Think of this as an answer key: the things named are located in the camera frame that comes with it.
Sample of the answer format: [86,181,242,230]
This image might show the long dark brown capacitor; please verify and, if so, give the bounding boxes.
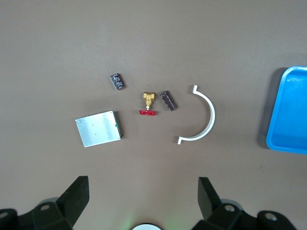
[159,90,179,112]

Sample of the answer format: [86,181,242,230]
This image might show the short printed dark brown capacitor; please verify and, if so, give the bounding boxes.
[109,73,127,91]

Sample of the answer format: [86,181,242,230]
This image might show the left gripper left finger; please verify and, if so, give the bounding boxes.
[18,176,90,230]

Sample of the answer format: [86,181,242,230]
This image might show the blue plastic tray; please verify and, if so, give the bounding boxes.
[265,66,307,155]

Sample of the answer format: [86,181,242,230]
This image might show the flat silver metal module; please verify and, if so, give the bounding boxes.
[74,110,125,148]

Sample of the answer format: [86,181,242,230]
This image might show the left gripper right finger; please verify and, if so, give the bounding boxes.
[193,177,259,230]

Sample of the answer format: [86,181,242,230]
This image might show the white half-ring pipe clamp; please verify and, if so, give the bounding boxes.
[177,84,216,145]

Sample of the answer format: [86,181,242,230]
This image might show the brass valve with red handle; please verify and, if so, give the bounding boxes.
[138,91,157,116]

